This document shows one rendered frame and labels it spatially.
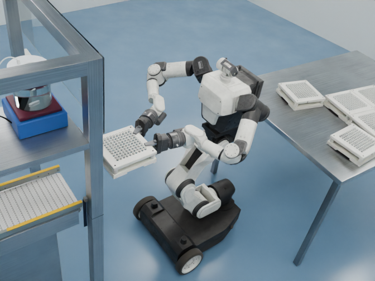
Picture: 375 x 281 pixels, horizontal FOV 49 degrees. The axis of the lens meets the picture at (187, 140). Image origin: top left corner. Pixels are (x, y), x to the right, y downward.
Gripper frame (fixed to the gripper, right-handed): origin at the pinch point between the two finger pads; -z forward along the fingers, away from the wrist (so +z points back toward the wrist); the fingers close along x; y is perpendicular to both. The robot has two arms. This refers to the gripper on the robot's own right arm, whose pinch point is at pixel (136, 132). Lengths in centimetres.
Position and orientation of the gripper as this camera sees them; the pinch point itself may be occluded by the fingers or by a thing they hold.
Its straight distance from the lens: 218.2
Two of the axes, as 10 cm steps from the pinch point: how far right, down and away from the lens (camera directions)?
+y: -9.2, -3.3, 2.0
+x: -1.4, 7.7, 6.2
